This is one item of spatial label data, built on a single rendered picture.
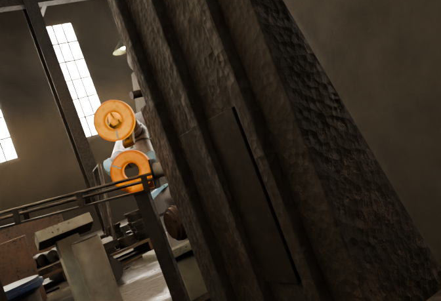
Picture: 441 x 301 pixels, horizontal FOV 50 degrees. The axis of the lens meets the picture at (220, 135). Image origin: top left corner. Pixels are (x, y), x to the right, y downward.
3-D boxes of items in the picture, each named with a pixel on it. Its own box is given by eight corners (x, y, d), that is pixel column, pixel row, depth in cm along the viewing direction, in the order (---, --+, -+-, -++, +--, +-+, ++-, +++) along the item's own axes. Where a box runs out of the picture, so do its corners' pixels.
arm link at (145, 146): (136, 172, 204) (129, 149, 208) (160, 162, 203) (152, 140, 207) (129, 169, 197) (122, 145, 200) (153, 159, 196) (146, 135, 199)
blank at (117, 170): (144, 198, 170) (146, 197, 174) (156, 157, 170) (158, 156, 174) (104, 185, 172) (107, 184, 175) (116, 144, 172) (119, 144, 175)
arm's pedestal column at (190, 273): (151, 311, 253) (134, 265, 255) (210, 278, 276) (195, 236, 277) (185, 317, 220) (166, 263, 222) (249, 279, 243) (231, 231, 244)
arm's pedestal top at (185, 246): (144, 261, 254) (141, 254, 254) (192, 238, 272) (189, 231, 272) (169, 260, 227) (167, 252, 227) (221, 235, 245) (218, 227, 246)
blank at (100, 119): (127, 94, 173) (130, 95, 177) (87, 105, 174) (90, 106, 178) (138, 135, 173) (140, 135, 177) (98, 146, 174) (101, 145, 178)
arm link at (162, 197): (160, 213, 257) (151, 190, 259) (182, 204, 256) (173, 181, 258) (154, 216, 246) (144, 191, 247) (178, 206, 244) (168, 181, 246)
